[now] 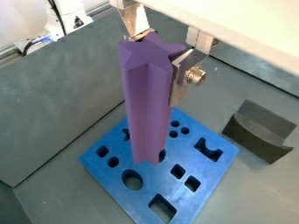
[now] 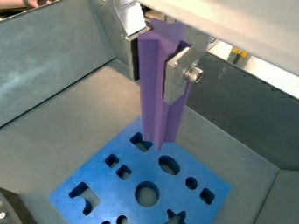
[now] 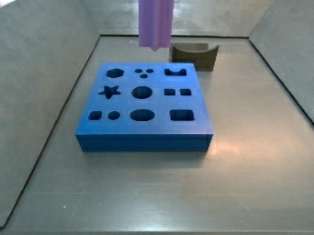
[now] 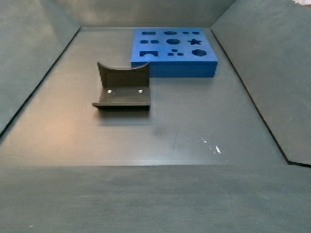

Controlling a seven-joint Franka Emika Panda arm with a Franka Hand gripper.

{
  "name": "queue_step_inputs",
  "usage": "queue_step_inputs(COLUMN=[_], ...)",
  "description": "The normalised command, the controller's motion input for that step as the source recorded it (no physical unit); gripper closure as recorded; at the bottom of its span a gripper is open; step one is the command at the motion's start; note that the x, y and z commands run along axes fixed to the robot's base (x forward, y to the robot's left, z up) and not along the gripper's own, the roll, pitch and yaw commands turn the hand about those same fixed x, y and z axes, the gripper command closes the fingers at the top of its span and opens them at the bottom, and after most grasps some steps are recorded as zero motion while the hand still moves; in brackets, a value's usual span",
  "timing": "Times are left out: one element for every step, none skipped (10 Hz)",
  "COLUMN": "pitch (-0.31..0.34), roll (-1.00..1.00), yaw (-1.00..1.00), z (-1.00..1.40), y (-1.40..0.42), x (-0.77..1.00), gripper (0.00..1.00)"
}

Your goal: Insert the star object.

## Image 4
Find black curved holder stand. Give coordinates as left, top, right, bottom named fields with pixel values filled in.
left=92, top=63, right=151, bottom=108

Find blue shape sorter block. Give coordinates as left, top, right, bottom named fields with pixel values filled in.
left=131, top=27, right=219, bottom=77

